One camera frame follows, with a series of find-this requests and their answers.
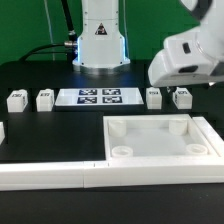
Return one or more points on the black cable thick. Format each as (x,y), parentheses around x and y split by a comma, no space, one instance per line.
(68,18)

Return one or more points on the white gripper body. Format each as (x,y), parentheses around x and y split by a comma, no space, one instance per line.
(183,62)

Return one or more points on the white block at left edge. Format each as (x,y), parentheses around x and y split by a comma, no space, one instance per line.
(2,133)

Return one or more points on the white U-shaped obstacle fence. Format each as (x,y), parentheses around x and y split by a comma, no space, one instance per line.
(120,172)

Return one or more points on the black cable horizontal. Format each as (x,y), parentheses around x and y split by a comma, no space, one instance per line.
(70,49)

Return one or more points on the white square table top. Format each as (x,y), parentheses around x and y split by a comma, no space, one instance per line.
(144,136)

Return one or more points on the white marker plate with tags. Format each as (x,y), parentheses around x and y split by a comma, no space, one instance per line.
(98,97)

